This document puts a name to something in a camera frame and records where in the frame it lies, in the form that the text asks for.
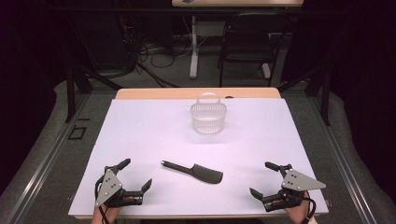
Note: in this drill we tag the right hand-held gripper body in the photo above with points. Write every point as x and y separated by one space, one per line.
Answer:
297 183

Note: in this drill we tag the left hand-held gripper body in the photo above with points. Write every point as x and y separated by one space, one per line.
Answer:
109 186

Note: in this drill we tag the dark brown comb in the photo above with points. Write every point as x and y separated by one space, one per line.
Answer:
202 173

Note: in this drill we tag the clear plastic basket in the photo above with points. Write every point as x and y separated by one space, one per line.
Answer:
208 116

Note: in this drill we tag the person's left hand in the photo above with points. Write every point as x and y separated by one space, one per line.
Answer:
107 214

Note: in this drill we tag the person's right hand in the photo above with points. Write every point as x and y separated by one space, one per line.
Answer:
299 214

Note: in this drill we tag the white table mat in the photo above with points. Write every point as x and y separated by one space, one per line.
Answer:
155 133

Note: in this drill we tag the wooden table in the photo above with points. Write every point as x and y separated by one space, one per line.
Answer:
155 92

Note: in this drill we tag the black metal stand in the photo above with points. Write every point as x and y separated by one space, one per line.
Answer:
325 96
71 93

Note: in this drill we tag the white desk leg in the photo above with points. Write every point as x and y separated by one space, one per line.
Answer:
194 53
266 71

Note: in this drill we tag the black folding chair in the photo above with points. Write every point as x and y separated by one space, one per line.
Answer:
249 46

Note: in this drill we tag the light wooden desk top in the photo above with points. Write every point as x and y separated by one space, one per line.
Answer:
236 2

